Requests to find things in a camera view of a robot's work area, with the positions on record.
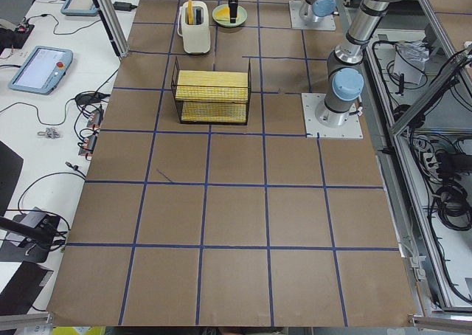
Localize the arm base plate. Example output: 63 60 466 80
301 93 363 139
289 0 336 31

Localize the bread slice on plate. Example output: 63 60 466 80
212 4 230 22

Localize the teach pendant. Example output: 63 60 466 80
60 0 97 16
8 46 74 94

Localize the bread slice in toaster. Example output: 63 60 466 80
187 0 194 25

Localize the black power adapter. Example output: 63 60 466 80
113 1 136 12

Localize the light green plate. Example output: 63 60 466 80
212 2 249 29

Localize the black wire basket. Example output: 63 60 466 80
171 56 253 125

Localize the far teach pendant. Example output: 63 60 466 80
60 0 97 16

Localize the near teach pendant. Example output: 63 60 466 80
8 46 74 94

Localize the wooden shelf block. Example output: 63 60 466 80
175 70 249 123

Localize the aluminium frame post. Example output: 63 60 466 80
92 0 129 58

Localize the white toaster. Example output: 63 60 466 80
178 0 211 55

